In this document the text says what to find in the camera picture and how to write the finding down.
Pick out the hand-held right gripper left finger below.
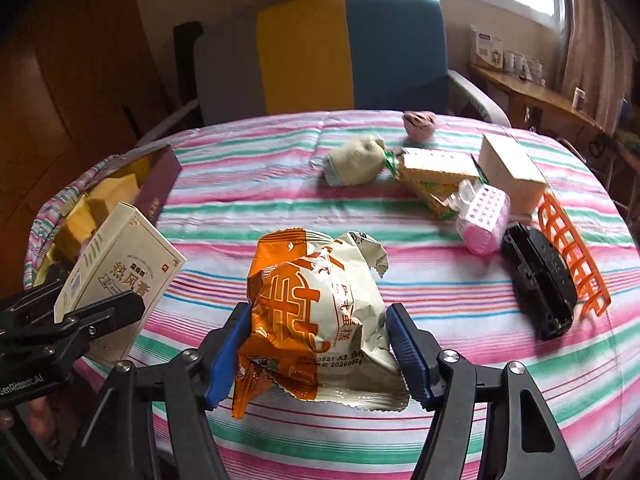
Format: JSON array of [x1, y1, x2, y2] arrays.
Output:
[[60, 302, 253, 480]]

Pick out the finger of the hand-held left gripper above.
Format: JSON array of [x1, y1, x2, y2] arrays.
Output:
[[0, 267, 68, 333], [40, 291, 147, 361]]

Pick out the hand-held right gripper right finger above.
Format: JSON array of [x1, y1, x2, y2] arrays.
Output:
[[385, 302, 583, 480]]

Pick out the cream medicine box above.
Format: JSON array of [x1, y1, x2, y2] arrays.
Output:
[[54, 202, 187, 365]]

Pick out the orange and white snack bag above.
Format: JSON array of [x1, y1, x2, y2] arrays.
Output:
[[232, 229, 411, 420]]

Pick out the gold-lined metal tin container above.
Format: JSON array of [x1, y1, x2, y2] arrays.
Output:
[[30, 144, 183, 281]]

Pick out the black plastic device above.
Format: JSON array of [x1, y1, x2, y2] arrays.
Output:
[[500, 221, 578, 343]]

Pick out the orange plastic rack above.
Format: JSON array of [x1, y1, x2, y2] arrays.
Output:
[[536, 191, 612, 318]]

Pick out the person's left hand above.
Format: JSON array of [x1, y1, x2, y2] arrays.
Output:
[[0, 400, 58, 443]]

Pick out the pink plastic hair roller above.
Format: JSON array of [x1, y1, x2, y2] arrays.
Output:
[[455, 182, 512, 256]]

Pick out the striped pink green tablecloth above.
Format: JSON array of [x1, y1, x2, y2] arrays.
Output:
[[27, 109, 640, 480]]

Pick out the rolled beige sock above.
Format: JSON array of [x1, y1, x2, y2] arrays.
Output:
[[322, 135, 387, 188]]

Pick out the white cardboard box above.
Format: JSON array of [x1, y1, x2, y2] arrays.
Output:
[[477, 132, 548, 218]]

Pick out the wooden wardrobe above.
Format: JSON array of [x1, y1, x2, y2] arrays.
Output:
[[0, 0, 166, 201]]

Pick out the wooden side desk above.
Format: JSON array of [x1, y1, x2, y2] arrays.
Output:
[[470, 62, 608, 136]]

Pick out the row of white cups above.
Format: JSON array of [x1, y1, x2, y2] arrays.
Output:
[[504, 50, 546, 86]]

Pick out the white boxes on desk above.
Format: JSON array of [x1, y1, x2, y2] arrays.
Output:
[[469, 27, 506, 68]]

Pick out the grey yellow blue armchair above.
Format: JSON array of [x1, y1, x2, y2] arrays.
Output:
[[135, 0, 511, 148]]

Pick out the beige curtain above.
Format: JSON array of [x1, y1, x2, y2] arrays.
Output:
[[555, 0, 640, 136]]

